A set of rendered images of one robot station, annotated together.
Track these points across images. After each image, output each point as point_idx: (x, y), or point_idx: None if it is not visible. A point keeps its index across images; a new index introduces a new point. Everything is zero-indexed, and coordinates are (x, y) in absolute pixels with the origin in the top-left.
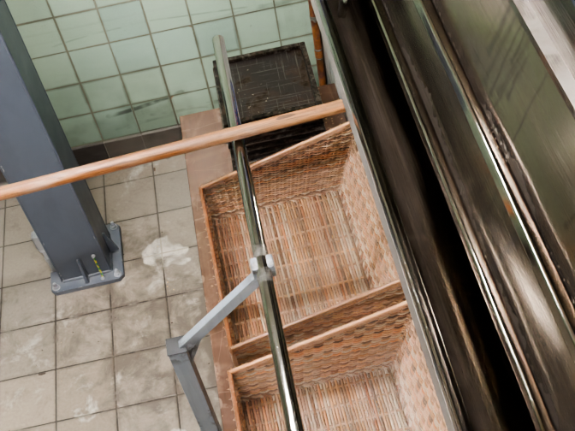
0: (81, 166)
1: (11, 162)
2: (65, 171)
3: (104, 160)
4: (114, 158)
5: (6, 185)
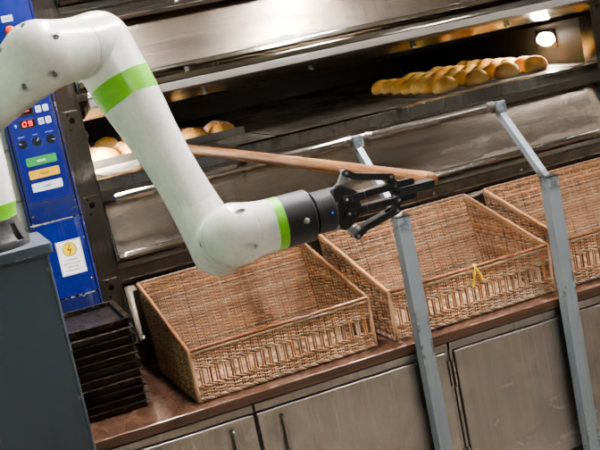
0: (284, 156)
1: None
2: (290, 156)
3: (276, 155)
4: (274, 154)
5: (309, 160)
